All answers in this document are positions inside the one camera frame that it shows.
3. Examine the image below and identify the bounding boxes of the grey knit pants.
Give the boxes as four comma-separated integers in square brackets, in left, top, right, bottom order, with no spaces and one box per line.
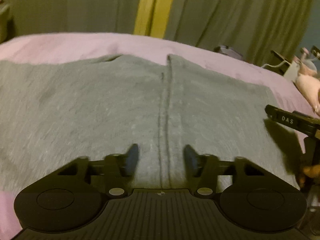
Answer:
[1,55,300,192]

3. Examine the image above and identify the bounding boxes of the right hand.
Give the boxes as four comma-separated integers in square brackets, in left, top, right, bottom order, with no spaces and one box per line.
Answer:
[298,164,320,189]

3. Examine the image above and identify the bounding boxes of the pink plush toy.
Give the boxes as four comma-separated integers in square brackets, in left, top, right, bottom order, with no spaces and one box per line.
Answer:
[295,47,319,116]

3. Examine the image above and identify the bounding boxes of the white box on nightstand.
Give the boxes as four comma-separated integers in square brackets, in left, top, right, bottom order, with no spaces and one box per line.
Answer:
[284,61,300,82]

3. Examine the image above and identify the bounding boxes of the dark object behind bed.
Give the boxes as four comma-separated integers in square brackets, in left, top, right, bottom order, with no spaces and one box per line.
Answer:
[213,46,244,61]

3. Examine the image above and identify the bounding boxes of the grey curtain with yellow stripe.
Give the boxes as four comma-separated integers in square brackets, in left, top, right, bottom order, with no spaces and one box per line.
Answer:
[5,0,316,65]

